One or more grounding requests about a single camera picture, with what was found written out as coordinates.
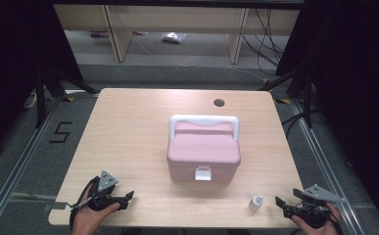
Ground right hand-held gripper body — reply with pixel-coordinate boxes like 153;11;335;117
284;184;345;229

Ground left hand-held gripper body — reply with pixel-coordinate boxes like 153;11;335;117
67;169;119;212

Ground small white dropper bottle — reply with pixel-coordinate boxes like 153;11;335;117
249;194;264;212

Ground pink storage box white handle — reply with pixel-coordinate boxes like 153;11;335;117
166;114;242;184

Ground person's right hand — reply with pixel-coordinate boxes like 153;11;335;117
291;203;342;235

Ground person's left hand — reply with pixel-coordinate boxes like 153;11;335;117
71;184;121;235

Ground grey tape piece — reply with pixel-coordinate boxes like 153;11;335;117
43;201;68;212

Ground black metal stand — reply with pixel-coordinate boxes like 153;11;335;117
34;67;100;128
259;67;313;128

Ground white object beside stand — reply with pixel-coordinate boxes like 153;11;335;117
24;92;38;110

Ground black curtain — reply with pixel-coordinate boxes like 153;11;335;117
0;0;84;165
276;0;379;229

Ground clear plastic bag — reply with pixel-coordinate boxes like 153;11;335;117
161;31;187;44

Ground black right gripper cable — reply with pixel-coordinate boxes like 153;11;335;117
293;200;342;228

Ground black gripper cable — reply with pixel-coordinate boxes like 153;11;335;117
69;175;101;231
293;200;342;228

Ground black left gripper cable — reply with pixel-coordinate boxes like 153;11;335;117
69;175;101;231

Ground aluminium floor rail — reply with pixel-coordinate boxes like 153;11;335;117
289;98;379;235
0;96;64;235

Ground black floor cable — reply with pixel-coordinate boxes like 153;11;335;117
281;111;312;138

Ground bundle of black cables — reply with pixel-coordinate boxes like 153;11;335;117
242;9;284;76

